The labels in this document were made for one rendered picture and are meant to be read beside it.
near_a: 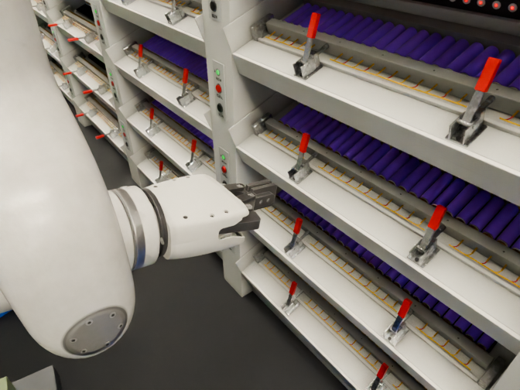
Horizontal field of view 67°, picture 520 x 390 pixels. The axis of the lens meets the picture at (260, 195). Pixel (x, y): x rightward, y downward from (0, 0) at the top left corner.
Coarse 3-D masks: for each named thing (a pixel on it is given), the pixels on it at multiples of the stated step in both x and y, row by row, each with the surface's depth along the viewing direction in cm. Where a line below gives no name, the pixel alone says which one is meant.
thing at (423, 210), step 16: (272, 128) 83; (288, 128) 80; (288, 144) 79; (320, 160) 75; (336, 160) 71; (336, 176) 71; (352, 176) 70; (368, 176) 67; (368, 192) 66; (384, 192) 65; (400, 192) 63; (400, 208) 63; (416, 208) 60; (432, 208) 60; (416, 224) 60; (448, 224) 57; (464, 224) 56; (464, 240) 56; (480, 240) 54; (496, 256) 53; (512, 256) 52; (496, 272) 52
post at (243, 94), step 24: (240, 0) 69; (216, 24) 74; (216, 48) 77; (240, 96) 80; (264, 96) 84; (216, 120) 88; (216, 144) 92; (216, 168) 97; (240, 168) 90; (240, 288) 114
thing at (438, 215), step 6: (438, 210) 53; (444, 210) 53; (432, 216) 54; (438, 216) 53; (432, 222) 54; (438, 222) 54; (432, 228) 54; (426, 234) 55; (432, 234) 55; (426, 240) 56; (420, 246) 56; (426, 246) 56
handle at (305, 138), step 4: (304, 132) 70; (304, 136) 70; (308, 136) 70; (304, 140) 70; (308, 140) 70; (300, 144) 71; (304, 144) 70; (300, 148) 71; (304, 148) 71; (300, 152) 72; (300, 156) 72; (300, 160) 72; (296, 164) 73; (300, 164) 72; (296, 168) 73; (300, 168) 73
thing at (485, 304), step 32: (256, 128) 84; (256, 160) 81; (288, 160) 78; (288, 192) 78; (320, 192) 71; (352, 224) 65; (384, 224) 63; (384, 256) 62; (448, 256) 57; (480, 256) 55; (448, 288) 54; (480, 288) 53; (480, 320) 52; (512, 320) 49; (512, 352) 51
